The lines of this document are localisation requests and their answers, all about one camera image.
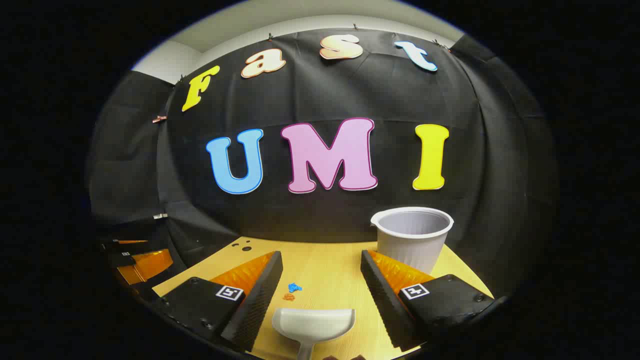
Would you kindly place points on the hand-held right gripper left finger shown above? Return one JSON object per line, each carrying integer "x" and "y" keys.
{"x": 257, "y": 305}

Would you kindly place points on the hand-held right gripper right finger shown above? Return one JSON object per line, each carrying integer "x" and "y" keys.
{"x": 385, "y": 300}

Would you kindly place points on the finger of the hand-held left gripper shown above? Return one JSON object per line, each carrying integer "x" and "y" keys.
{"x": 150, "y": 265}
{"x": 125, "y": 246}

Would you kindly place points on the orange paper trash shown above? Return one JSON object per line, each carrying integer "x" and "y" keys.
{"x": 289, "y": 297}

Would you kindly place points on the blue paper trash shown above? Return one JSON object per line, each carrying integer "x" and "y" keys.
{"x": 294, "y": 287}

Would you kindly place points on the white plastic dustpan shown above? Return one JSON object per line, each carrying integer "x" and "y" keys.
{"x": 312, "y": 325}

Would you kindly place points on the white ribbed garbage bin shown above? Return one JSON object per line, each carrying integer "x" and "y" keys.
{"x": 410, "y": 245}

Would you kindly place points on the wooden desktop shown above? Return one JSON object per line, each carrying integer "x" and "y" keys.
{"x": 325, "y": 270}

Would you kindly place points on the small metal clip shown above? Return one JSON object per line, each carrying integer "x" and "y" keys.
{"x": 159, "y": 119}
{"x": 160, "y": 216}

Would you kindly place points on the black backdrop cloth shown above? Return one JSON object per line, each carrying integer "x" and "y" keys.
{"x": 350, "y": 90}

